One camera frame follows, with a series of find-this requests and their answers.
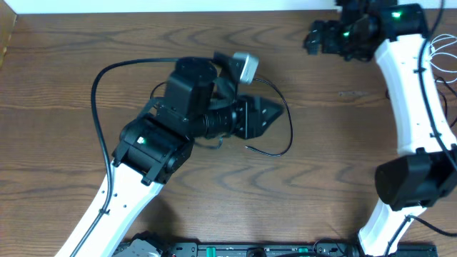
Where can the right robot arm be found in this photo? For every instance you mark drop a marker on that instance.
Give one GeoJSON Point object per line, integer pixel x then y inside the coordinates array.
{"type": "Point", "coordinates": [397, 38]}

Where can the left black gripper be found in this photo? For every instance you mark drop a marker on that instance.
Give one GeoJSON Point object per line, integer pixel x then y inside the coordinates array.
{"type": "Point", "coordinates": [250, 116]}

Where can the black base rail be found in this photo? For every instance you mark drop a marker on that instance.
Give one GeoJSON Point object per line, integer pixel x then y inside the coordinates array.
{"type": "Point", "coordinates": [144, 248]}

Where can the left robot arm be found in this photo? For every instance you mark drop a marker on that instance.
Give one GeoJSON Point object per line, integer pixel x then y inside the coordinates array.
{"type": "Point", "coordinates": [201, 100]}

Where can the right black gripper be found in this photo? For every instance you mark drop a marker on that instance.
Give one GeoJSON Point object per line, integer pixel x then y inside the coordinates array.
{"type": "Point", "coordinates": [329, 28]}

